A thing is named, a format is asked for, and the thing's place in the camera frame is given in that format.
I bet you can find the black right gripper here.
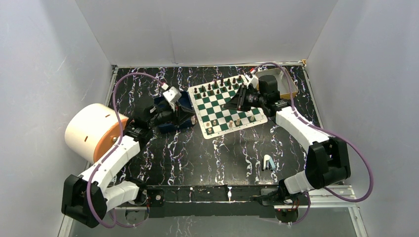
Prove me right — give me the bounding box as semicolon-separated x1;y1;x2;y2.
224;85;266;113

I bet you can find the dark blue tin box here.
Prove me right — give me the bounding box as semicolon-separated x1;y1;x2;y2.
158;91;194;134

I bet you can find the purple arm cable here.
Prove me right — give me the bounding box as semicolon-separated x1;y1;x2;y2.
250;62;375;225
86;72;168;229

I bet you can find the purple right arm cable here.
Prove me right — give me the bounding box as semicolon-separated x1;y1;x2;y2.
250;62;375;225

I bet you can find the green white chess board mat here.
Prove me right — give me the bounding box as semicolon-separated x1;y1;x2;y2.
187;75;268;139

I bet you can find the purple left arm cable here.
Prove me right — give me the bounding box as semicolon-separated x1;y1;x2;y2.
86;72;168;229

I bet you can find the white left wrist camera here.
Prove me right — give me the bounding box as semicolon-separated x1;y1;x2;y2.
163;86;181;111

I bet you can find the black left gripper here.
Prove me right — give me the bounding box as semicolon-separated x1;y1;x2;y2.
148;102;195;128

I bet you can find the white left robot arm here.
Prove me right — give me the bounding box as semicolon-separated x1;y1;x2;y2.
61;103;195;228

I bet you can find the white orange cylindrical appliance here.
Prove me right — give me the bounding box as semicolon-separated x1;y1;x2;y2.
65;103;120;164

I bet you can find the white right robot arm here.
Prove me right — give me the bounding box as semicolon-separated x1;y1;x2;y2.
224;75;351;204

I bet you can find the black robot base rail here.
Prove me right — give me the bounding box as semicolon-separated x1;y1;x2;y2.
114;185;312;226

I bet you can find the gold tin box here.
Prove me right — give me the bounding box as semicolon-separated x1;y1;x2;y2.
255;68;298;100

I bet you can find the small white blue stapler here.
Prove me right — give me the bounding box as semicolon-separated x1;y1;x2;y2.
262;155;276;171

